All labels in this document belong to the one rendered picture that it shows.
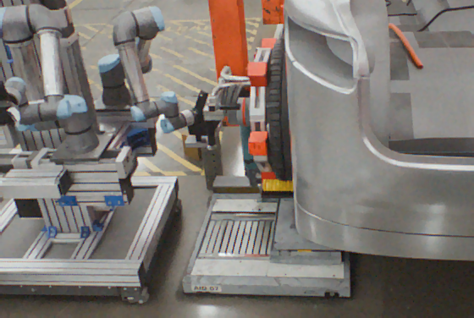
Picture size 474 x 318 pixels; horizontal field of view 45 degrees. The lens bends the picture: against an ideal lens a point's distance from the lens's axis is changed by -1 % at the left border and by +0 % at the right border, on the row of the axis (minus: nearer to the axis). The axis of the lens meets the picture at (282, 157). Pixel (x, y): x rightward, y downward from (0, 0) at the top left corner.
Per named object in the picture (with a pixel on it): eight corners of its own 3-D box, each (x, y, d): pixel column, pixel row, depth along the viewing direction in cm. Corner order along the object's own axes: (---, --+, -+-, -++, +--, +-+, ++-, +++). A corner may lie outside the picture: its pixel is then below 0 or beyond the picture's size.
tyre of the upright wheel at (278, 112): (324, 154, 225) (326, 9, 245) (264, 154, 227) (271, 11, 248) (328, 196, 287) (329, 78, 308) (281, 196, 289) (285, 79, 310)
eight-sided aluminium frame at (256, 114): (270, 191, 259) (261, 79, 232) (256, 190, 260) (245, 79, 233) (281, 134, 306) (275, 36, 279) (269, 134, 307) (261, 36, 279)
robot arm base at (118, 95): (98, 106, 293) (94, 88, 288) (107, 94, 305) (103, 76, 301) (126, 105, 291) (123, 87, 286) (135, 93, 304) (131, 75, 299)
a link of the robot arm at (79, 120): (90, 130, 247) (82, 101, 240) (57, 134, 245) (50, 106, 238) (92, 118, 257) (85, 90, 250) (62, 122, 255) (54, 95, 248)
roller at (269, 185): (319, 194, 272) (318, 183, 269) (257, 193, 276) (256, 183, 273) (319, 187, 277) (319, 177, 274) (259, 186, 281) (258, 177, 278)
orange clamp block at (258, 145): (269, 145, 247) (267, 156, 240) (251, 145, 248) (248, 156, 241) (268, 131, 244) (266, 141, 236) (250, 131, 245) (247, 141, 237)
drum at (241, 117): (272, 131, 266) (271, 103, 259) (228, 131, 269) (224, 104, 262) (276, 117, 278) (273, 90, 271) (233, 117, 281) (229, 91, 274)
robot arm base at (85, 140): (59, 154, 250) (54, 134, 245) (73, 138, 263) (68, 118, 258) (92, 153, 249) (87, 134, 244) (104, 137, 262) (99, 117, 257)
